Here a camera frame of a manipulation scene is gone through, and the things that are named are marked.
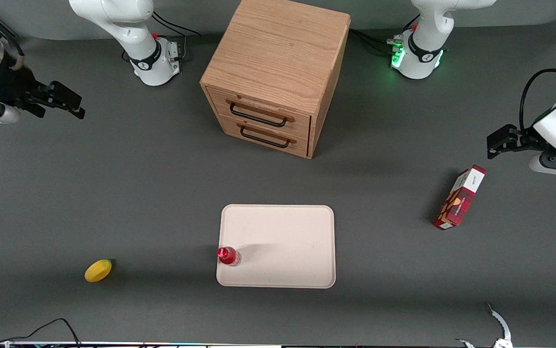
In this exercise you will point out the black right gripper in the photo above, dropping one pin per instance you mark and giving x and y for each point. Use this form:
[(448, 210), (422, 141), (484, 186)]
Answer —
[(13, 87)]

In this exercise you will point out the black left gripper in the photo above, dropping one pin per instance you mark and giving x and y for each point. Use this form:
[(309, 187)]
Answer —
[(523, 137)]

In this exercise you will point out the red coke bottle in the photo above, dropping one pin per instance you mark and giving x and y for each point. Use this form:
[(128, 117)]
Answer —
[(228, 256)]

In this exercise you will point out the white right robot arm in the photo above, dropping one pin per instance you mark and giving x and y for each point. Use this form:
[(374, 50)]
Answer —
[(142, 53)]

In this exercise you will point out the beige plastic tray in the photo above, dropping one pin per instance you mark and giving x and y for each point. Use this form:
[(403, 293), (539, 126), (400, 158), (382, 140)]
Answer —
[(283, 241)]

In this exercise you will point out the red cracker box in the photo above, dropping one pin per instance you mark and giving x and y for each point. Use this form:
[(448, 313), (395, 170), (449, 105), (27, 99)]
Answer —
[(459, 198)]

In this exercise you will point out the yellow lemon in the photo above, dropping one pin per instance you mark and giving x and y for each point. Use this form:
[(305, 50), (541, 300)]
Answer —
[(97, 270)]

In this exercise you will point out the wooden two-drawer cabinet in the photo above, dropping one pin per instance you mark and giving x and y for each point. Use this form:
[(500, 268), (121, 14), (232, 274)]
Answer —
[(278, 63)]

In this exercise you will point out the curved metal bracket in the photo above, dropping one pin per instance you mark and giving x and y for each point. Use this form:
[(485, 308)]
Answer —
[(501, 324)]

